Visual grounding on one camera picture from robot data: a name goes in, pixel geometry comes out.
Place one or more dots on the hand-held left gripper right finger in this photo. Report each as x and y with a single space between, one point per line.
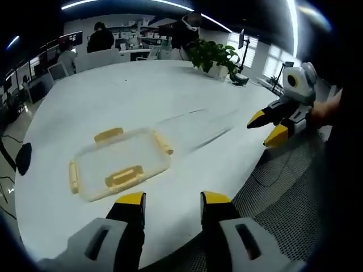
227 226

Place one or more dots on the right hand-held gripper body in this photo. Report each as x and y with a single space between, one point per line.
299 85

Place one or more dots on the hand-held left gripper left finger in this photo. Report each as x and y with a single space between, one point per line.
113 226

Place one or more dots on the clear lid with yellow clips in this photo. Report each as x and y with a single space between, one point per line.
122 161

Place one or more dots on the person's right hand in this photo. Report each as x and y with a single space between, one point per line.
324 109

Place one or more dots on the black tripod stand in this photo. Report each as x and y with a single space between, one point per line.
280 76

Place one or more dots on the grey mesh chair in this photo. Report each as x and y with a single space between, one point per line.
283 198

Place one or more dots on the monitor on black stand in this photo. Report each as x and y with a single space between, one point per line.
243 54

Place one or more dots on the green potted plant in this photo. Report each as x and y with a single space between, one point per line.
214 58

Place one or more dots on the black round pad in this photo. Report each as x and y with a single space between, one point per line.
24 158

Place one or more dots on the white office chair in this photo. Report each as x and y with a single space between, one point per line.
58 72

